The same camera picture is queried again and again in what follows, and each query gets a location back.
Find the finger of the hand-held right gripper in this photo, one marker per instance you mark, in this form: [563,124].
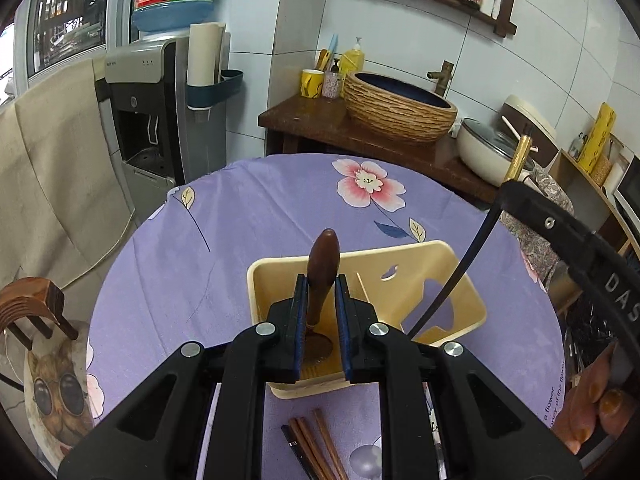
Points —
[535,210]

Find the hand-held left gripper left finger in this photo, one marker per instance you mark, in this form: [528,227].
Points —
[300,330]

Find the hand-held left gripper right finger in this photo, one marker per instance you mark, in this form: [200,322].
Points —
[342,330]

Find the black chopstick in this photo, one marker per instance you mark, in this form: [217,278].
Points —
[291,440]
[518,157]

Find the cream plastic utensil holder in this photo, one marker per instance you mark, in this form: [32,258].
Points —
[400,265]

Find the person's right hand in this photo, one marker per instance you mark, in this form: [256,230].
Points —
[585,405]

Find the brown floral cloth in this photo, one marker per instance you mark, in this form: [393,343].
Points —
[535,255]

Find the light wooden shelf unit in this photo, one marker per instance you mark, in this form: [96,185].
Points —
[567,167]

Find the black plastic bag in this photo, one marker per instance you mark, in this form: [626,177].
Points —
[587,340]

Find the white pan with lid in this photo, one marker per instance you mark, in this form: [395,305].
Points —
[480,160]

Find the small clear bottle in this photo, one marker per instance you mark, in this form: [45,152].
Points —
[577,147]

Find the tan mesh holder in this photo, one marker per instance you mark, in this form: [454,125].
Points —
[601,170]

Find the cream brown rice cooker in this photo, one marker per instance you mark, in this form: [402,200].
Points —
[542,130]

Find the white plastic spatula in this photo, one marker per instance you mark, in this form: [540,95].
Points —
[510,125]

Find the white cylinder container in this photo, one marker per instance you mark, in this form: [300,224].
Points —
[616,167]

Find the yellow printed roll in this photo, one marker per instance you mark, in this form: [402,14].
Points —
[597,140]

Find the white microwave oven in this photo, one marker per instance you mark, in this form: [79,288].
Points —
[630,190]

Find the purple floral tablecloth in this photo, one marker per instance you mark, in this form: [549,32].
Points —
[250,240]

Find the brass faucet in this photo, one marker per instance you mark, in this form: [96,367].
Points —
[444,77]

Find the ribbed brown wash basin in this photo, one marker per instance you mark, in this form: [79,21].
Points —
[395,120]

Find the yellow pump soap bottle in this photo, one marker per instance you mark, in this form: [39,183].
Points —
[351,60]

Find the pink dotted cup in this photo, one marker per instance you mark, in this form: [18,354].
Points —
[331,85]

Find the yellow cup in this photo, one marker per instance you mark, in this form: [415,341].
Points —
[311,85]

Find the small dark pump bottle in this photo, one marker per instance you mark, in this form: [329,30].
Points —
[335,66]

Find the cat print seat cushion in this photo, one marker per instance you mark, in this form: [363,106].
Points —
[55,395]

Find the dark wooden chair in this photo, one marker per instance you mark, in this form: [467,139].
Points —
[30,300]

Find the beige felt cloth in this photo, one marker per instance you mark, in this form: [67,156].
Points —
[60,160]

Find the grey water dispenser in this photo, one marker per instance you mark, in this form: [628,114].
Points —
[120,67]

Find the aluminium framed glass window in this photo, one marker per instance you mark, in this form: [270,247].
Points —
[65,10]

